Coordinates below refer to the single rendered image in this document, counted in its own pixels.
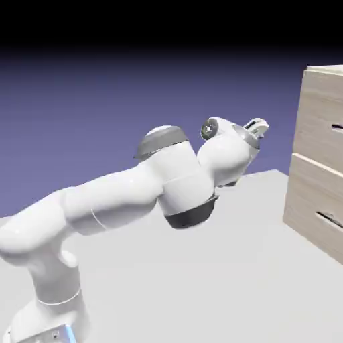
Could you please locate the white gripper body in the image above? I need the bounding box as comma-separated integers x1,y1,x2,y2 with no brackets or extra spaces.
243,117,270,139

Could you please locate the light wood drawer front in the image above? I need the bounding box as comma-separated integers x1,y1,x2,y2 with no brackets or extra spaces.
282,153,343,265
292,68,343,172

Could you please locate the light wood cabinet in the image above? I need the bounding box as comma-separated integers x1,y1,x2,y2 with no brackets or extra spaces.
282,64,343,265

